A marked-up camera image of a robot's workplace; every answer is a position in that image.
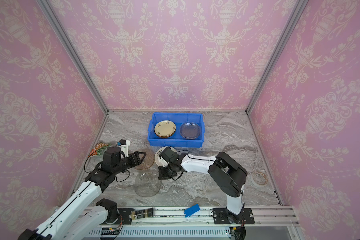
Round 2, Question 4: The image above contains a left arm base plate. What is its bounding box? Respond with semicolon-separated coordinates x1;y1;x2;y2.
105;208;134;225

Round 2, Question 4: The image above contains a yellow floral plate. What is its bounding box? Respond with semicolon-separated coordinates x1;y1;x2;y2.
154;120;177;138

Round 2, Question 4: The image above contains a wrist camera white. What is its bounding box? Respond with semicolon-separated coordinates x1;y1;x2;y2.
117;140;130;158
160;147;180;165

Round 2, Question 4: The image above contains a black cylinder on rail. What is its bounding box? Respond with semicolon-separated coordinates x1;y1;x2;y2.
131;208;154;220

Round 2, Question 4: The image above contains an aluminium rail frame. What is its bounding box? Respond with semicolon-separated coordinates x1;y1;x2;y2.
82;207;304;240

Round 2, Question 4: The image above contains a clear glass plate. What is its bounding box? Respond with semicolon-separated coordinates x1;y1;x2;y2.
134;170;162;197
180;122;201;140

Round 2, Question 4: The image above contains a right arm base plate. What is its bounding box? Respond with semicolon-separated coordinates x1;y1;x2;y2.
211;208;255;225

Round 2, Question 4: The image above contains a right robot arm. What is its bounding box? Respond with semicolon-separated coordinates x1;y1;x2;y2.
159;147;248;224

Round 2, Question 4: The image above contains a blue card on rail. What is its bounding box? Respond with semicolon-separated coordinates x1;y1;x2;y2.
184;204;201;218

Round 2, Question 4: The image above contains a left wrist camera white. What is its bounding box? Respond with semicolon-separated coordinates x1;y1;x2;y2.
117;140;130;158

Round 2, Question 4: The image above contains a green red snack packet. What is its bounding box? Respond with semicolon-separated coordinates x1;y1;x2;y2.
88;142;111;157

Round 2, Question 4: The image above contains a cream plate with black patch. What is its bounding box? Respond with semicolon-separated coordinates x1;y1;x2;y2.
155;147;168;167

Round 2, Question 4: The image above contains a small circuit board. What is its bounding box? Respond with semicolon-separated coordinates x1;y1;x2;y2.
101;228;120;237

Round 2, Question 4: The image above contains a brown tinted glass plate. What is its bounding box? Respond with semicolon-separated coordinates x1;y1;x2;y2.
134;149;155;170

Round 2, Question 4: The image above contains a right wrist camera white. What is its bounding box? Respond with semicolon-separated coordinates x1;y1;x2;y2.
160;147;180;165

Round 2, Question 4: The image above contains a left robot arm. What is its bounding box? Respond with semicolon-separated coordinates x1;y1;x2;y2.
18;147;147;240

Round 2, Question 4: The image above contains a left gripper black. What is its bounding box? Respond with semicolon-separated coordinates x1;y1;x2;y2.
112;151;147;176

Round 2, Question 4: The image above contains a blue plastic bin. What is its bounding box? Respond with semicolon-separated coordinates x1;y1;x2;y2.
147;113;205;148

